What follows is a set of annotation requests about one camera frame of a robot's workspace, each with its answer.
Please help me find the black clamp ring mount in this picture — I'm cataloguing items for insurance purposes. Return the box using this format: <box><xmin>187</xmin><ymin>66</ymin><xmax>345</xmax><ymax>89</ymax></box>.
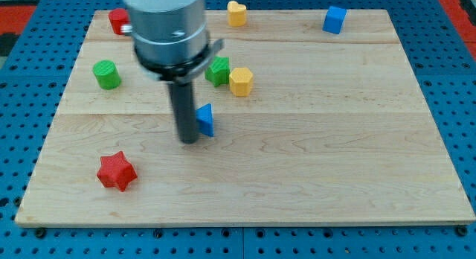
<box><xmin>133</xmin><ymin>39</ymin><xmax>224</xmax><ymax>83</ymax></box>

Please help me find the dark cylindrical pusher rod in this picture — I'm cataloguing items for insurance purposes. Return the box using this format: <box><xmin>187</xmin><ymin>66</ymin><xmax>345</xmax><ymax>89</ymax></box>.
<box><xmin>167</xmin><ymin>83</ymin><xmax>199</xmax><ymax>144</ymax></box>

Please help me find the blue triangle block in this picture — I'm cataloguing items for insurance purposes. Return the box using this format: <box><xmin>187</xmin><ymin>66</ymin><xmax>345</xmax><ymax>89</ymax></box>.
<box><xmin>196</xmin><ymin>103</ymin><xmax>214</xmax><ymax>137</ymax></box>

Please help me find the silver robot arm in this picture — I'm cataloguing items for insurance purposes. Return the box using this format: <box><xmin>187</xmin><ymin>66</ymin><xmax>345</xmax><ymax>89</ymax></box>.
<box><xmin>122</xmin><ymin>0</ymin><xmax>224</xmax><ymax>144</ymax></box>

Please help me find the green star block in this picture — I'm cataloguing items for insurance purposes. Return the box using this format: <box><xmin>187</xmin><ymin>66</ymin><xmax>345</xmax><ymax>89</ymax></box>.
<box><xmin>205</xmin><ymin>56</ymin><xmax>230</xmax><ymax>87</ymax></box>

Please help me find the yellow hexagon block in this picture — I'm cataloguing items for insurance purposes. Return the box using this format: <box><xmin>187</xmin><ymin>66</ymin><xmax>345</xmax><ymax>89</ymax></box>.
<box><xmin>229</xmin><ymin>67</ymin><xmax>254</xmax><ymax>97</ymax></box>

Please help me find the green cylinder block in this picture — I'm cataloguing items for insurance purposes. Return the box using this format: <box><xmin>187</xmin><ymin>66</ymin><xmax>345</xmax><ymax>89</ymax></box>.
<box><xmin>92</xmin><ymin>60</ymin><xmax>121</xmax><ymax>90</ymax></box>

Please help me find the yellow heart block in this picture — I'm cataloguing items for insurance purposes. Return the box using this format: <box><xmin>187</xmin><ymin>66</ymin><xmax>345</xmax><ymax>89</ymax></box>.
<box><xmin>227</xmin><ymin>1</ymin><xmax>247</xmax><ymax>27</ymax></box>

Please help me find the red cylinder block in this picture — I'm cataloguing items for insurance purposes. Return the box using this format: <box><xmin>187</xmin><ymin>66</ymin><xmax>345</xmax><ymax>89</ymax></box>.
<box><xmin>108</xmin><ymin>8</ymin><xmax>129</xmax><ymax>35</ymax></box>

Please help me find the red star block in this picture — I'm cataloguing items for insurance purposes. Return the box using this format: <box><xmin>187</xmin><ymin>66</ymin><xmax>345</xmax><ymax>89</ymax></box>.
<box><xmin>96</xmin><ymin>151</ymin><xmax>138</xmax><ymax>192</ymax></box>

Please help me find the wooden board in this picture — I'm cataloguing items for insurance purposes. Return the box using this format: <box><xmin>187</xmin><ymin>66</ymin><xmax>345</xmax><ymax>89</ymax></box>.
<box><xmin>15</xmin><ymin>10</ymin><xmax>475</xmax><ymax>228</ymax></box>

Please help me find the blue cube block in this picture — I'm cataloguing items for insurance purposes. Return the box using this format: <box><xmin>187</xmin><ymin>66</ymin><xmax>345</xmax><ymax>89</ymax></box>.
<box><xmin>323</xmin><ymin>6</ymin><xmax>347</xmax><ymax>34</ymax></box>

